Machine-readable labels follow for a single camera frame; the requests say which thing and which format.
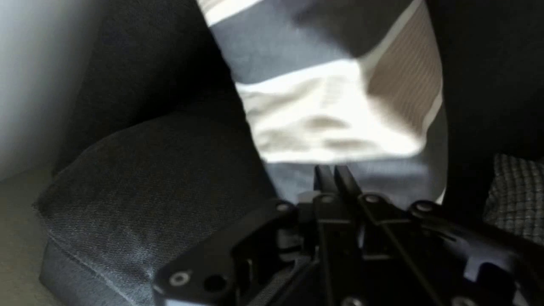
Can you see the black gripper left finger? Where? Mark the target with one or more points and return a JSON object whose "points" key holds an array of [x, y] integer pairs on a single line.
{"points": [[272, 256]]}

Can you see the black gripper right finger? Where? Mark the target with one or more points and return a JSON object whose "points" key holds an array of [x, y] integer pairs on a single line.
{"points": [[430, 256]]}

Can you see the large striped pillow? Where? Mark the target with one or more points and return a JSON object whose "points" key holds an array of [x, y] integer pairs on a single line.
{"points": [[333, 96]]}

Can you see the dark gray textured pillow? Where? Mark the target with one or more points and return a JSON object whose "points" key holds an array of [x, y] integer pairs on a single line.
{"points": [[518, 197]]}

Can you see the dark gray couch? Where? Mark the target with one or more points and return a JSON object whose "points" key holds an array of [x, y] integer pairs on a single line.
{"points": [[153, 188]]}

